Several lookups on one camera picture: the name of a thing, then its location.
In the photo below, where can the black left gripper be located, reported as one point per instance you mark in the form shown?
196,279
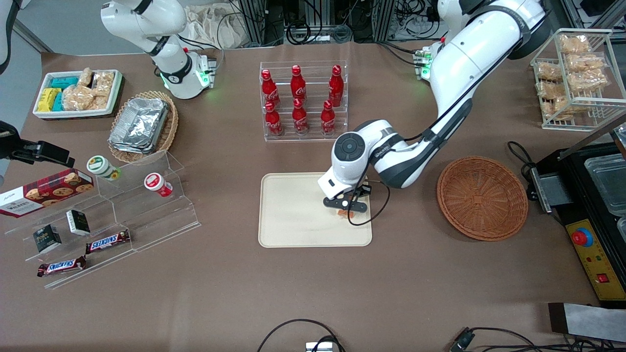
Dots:
364,190

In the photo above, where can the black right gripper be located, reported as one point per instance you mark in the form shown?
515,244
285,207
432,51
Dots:
30,148

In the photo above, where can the triangle sandwich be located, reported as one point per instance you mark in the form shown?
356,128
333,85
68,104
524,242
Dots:
345,214

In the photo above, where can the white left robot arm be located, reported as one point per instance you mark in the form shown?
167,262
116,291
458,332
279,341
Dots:
459,58

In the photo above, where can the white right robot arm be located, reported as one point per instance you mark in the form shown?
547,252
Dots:
146,19

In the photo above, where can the white rectangular snack tray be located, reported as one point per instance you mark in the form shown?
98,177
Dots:
73,113

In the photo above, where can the beige plastic serving tray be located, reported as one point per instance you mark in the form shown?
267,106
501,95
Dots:
293,215

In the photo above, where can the aluminium foil tray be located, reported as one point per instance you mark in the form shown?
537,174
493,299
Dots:
129,149
141,122

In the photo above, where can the oval light wicker basket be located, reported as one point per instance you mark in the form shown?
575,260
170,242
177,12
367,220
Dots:
170,124

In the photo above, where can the brown round wicker basket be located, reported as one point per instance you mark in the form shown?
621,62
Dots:
481,200

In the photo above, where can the red tartan cookie box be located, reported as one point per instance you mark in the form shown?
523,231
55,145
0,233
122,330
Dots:
44,193

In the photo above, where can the green lid yogurt cup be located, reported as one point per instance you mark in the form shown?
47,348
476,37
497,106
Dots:
100,166

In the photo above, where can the teal snack pack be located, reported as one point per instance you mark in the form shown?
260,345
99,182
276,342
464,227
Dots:
63,81
58,102

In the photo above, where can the yellow snack pack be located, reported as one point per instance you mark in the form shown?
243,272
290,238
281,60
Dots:
49,99

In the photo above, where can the clear bagged rice snack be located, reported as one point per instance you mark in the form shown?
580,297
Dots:
100,102
86,77
77,98
103,83

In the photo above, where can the small black carton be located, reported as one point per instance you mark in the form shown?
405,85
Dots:
78,222
47,238

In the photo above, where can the clear acrylic bottle rack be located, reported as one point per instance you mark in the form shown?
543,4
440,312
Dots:
303,139

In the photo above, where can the red cola bottle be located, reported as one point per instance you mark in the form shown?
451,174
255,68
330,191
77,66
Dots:
269,90
274,122
336,88
298,85
300,120
328,120

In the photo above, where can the snickers chocolate bar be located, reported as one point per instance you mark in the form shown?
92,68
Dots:
61,266
107,241

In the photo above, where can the red lid yogurt cup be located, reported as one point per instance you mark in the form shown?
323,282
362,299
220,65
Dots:
156,183

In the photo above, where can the clear acrylic stepped display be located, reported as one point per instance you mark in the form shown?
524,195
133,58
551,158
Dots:
156,220

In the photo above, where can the small silver device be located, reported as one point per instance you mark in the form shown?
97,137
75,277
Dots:
319,347

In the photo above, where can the grey metal plate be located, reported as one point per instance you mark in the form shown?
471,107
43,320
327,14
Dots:
552,190

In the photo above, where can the beige cloth bag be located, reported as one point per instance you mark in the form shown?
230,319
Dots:
215,27

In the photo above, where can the red emergency stop button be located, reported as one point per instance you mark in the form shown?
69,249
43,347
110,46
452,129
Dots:
582,237

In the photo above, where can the black sealing machine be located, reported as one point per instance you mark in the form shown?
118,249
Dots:
584,210

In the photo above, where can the clear plastic container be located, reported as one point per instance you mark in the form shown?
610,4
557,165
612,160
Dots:
622,229
609,181

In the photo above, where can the grey flat strip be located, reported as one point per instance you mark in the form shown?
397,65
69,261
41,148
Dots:
587,321

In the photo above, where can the aluminium frame post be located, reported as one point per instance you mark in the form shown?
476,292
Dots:
384,19
253,22

